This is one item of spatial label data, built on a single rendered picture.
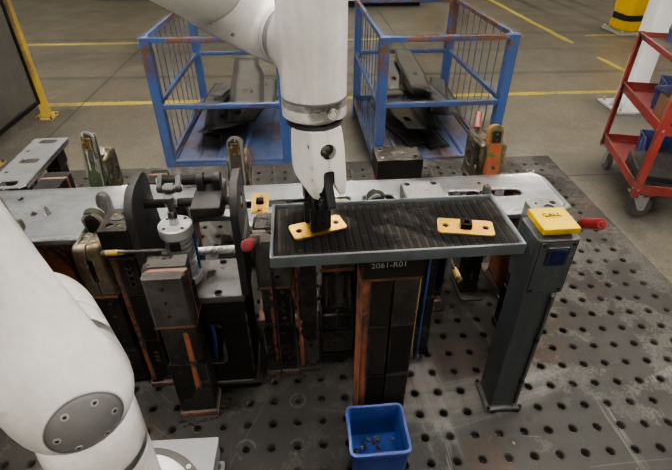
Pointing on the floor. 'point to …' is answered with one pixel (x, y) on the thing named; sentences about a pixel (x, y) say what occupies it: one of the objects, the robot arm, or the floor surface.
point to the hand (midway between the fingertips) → (317, 214)
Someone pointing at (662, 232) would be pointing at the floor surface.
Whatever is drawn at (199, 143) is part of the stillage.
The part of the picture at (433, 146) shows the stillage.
